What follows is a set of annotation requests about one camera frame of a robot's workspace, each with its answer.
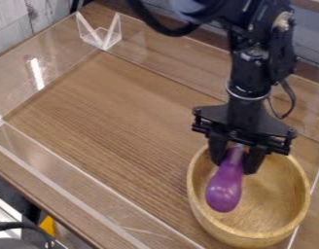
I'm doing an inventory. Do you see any black cable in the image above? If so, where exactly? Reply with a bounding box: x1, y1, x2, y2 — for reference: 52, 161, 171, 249
264, 79, 296, 121

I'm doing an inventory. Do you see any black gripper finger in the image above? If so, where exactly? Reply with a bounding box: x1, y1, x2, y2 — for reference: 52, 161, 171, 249
244, 145, 267, 175
208, 133, 228, 165

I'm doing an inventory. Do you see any purple toy eggplant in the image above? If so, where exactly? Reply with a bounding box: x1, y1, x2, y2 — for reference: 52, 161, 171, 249
205, 145, 246, 213

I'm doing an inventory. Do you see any brown wooden bowl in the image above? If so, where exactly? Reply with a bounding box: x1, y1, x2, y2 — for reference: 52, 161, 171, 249
187, 147, 310, 249

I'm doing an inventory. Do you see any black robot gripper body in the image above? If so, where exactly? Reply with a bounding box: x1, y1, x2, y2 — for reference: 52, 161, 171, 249
192, 95, 296, 155

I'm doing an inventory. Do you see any clear acrylic tray enclosure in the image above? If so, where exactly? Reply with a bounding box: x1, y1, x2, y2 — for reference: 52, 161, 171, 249
0, 6, 319, 249

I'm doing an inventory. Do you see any clear acrylic corner bracket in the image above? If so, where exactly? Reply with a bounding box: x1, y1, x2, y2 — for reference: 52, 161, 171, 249
74, 13, 121, 51

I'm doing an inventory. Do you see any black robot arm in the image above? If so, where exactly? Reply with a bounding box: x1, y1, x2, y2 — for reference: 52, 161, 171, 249
125, 0, 296, 174

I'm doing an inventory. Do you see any black device with yellow part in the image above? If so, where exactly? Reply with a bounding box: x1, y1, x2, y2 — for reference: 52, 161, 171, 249
0, 177, 93, 249

